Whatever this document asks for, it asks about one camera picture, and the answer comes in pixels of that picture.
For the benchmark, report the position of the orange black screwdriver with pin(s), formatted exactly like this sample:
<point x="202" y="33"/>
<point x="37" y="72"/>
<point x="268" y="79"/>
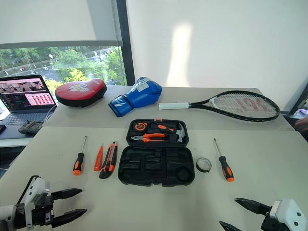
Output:
<point x="226" y="168"/>
<point x="78" y="163"/>

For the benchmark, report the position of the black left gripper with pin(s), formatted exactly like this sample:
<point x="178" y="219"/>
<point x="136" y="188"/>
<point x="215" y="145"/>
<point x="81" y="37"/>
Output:
<point x="41" y="213"/>

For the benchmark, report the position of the red boxing focus pad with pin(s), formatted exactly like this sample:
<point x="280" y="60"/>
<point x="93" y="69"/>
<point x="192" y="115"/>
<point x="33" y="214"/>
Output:
<point x="79" y="92"/>

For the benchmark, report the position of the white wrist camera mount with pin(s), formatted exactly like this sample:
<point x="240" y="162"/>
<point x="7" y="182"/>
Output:
<point x="288" y="211"/>
<point x="36" y="186"/>

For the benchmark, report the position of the large orange black utility knife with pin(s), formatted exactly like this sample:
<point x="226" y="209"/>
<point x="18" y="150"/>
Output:
<point x="104" y="171"/>

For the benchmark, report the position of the blue boxing glove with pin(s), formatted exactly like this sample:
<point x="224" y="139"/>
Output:
<point x="139" y="96"/>

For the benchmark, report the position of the black tool case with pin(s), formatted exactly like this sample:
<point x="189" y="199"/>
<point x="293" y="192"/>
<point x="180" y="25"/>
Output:
<point x="144" y="178"/>

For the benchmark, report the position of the small orange black utility knife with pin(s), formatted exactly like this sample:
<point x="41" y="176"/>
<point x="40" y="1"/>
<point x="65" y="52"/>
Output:
<point x="113" y="166"/>

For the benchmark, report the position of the orange black tape measure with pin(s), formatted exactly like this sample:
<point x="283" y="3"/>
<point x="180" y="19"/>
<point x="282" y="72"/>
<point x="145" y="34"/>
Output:
<point x="140" y="126"/>

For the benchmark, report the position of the black game controller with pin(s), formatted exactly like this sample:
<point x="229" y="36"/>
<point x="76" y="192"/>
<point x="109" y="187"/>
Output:
<point x="30" y="127"/>

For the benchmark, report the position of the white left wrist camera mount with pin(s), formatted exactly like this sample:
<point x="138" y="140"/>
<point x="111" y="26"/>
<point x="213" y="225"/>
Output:
<point x="36" y="186"/>

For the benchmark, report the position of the steel claw hammer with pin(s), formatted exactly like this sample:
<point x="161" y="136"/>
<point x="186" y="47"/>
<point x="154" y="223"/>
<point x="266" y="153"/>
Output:
<point x="179" y="134"/>

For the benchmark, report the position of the dark window frame post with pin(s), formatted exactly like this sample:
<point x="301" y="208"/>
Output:
<point x="126" y="48"/>

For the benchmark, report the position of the black tennis racket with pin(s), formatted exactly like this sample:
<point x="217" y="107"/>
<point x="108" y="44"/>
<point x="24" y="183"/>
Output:
<point x="211" y="102"/>

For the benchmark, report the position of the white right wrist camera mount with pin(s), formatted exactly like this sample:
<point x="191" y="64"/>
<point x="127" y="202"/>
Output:
<point x="288" y="211"/>

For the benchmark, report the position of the black electrical tape roll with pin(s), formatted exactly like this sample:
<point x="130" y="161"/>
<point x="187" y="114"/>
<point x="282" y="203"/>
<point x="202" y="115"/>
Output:
<point x="197" y="165"/>

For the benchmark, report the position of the open laptop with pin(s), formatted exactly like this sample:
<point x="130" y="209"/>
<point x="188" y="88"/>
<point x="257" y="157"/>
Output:
<point x="24" y="96"/>

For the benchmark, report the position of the bystander person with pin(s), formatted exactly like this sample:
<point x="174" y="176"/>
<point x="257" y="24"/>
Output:
<point x="302" y="127"/>

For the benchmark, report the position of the white roller blind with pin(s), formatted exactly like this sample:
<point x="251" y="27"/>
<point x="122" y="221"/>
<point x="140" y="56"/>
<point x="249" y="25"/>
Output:
<point x="48" y="21"/>

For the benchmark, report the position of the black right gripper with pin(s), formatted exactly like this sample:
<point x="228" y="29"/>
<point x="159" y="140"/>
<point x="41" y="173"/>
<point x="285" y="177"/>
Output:
<point x="272" y="225"/>

